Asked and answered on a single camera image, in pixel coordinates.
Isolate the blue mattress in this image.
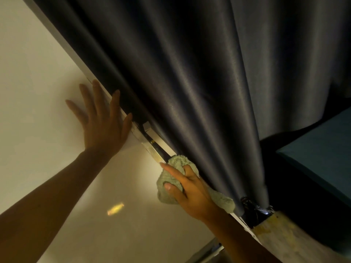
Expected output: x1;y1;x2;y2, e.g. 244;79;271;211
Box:
275;107;351;209

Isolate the person's right forearm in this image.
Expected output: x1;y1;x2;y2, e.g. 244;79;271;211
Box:
202;207;283;263

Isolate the person's left hand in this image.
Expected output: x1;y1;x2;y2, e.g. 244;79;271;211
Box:
65;79;133;160

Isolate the grey metal rail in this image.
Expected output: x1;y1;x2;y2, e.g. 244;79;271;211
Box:
186;238;225;263

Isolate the person's left forearm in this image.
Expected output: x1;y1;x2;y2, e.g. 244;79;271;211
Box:
0;148;113;263

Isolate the white window frame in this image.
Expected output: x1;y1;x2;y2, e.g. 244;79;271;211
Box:
21;0;261;245

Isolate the dark grey curtain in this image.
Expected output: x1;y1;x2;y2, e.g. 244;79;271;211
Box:
30;0;351;217

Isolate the light green cleaning cloth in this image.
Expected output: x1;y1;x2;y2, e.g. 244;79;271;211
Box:
156;155;236;214

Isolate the shiny metal curtain tieback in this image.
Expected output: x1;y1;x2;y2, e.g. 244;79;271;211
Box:
240;196;275;228

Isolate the person's right hand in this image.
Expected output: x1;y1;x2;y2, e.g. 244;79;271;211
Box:
160;162;220;223

